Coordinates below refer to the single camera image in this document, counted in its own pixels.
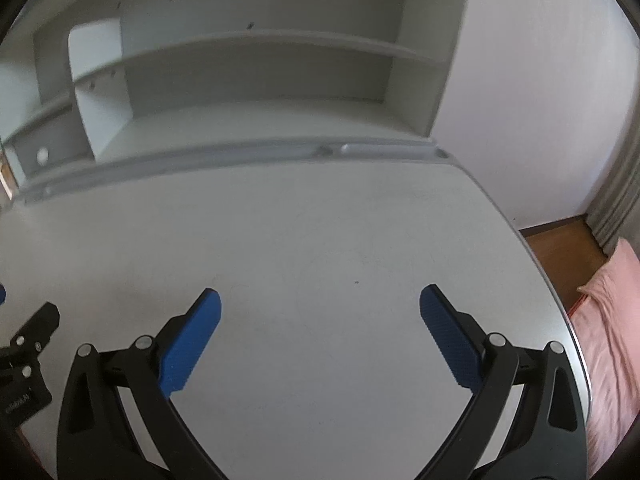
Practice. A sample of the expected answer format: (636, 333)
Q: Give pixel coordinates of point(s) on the grey curtain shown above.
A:
(617, 200)

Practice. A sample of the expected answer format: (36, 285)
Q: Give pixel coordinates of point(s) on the grey desk hutch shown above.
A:
(260, 75)

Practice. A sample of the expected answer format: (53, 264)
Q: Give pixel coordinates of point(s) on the pink cushion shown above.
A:
(610, 350)

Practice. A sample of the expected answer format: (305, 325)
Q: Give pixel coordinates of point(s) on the white drawer knob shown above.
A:
(42, 155)

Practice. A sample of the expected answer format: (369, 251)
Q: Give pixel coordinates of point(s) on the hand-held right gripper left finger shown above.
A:
(192, 340)

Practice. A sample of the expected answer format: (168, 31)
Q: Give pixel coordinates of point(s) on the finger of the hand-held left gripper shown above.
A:
(37, 325)
(2, 294)

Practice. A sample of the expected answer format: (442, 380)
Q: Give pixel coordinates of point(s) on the grey drawer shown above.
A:
(65, 135)

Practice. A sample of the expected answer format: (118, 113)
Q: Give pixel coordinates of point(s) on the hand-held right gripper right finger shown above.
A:
(450, 335)

